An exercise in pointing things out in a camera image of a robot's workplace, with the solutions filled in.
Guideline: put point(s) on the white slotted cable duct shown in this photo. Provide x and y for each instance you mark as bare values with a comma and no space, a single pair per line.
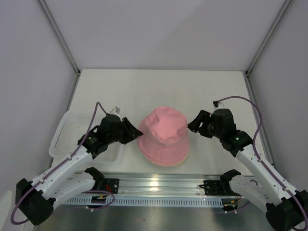
92,200

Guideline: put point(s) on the left aluminium frame post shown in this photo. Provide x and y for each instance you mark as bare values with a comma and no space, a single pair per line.
58,34

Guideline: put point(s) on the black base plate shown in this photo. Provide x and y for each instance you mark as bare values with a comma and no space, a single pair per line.
107,184
215,188

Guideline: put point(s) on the aluminium frame post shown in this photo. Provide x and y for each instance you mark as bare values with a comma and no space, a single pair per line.
58,34
274,26

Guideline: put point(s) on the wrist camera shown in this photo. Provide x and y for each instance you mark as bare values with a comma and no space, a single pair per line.
218,105
116,111

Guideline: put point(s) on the beige bucket hat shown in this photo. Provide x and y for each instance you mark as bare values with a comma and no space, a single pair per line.
166,164

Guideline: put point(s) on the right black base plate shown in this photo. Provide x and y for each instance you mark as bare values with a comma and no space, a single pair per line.
215,188

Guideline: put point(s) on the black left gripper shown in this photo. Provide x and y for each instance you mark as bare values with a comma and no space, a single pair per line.
132,132

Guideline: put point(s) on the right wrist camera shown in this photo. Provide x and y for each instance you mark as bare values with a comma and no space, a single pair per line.
218,105

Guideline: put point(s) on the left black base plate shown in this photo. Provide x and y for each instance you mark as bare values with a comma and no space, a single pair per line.
107,184

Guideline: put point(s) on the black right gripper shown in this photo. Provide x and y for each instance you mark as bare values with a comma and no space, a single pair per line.
203,117

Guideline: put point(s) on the right aluminium frame post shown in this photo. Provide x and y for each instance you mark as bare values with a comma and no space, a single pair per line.
274,26

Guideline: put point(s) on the white plastic basket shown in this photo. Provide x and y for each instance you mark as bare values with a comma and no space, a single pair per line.
70,129

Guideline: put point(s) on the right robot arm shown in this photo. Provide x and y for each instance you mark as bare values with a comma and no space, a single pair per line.
284,206

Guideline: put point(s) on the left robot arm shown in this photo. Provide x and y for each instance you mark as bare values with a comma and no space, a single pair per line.
38,198

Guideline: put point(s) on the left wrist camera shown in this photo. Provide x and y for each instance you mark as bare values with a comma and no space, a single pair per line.
116,111

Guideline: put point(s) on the aluminium mounting rail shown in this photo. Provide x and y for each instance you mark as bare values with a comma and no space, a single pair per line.
160,185

